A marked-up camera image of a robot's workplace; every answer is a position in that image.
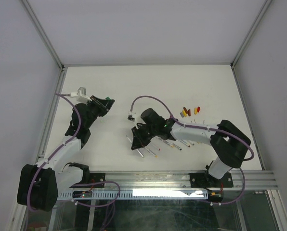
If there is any left frame post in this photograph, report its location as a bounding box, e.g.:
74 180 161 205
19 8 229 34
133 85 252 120
19 0 64 70

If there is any opened black pen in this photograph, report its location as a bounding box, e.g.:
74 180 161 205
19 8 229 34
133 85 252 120
173 144 182 151

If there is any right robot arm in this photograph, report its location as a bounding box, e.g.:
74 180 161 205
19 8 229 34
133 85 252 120
128 108 251 186

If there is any frame post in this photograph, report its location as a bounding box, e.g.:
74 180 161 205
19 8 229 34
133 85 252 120
231 0 273 69
19 0 64 70

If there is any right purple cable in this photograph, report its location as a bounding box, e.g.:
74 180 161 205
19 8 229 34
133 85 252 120
130 95 255 206

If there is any right frame post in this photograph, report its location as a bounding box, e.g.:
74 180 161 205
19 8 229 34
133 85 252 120
231 0 273 69

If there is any slotted cable duct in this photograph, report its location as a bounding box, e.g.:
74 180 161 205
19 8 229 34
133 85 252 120
58 190 209 200

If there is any yellow capped pen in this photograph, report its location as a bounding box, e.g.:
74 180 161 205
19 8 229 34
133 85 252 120
145 148 157 158

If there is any purple cable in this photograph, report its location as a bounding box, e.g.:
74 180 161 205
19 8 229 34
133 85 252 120
130 95 255 206
26 93 121 212

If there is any brown pen cap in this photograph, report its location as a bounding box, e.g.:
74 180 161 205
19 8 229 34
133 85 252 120
183 107 191 116

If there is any green capped pen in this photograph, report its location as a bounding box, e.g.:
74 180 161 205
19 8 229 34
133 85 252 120
126 135 145 159

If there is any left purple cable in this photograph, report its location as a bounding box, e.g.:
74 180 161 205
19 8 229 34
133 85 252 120
26 93 121 212

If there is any opened pen with orange end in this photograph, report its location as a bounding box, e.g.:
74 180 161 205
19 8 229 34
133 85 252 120
162 140 174 148

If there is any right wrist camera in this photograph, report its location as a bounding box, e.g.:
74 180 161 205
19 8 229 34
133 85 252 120
127 111 136 121

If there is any aluminium front rail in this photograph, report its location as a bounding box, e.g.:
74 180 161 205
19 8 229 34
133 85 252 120
19 169 279 191

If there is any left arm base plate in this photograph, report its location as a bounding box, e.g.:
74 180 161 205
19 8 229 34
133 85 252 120
71 172 106 189

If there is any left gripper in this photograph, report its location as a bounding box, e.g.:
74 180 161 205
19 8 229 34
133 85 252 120
84 95 114 128

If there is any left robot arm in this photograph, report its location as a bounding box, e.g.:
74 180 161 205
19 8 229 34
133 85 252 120
16 96 115 212

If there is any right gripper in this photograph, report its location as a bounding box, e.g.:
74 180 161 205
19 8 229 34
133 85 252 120
131 123 157 150

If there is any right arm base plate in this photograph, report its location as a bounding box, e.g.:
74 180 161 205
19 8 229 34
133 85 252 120
189 172 234 188

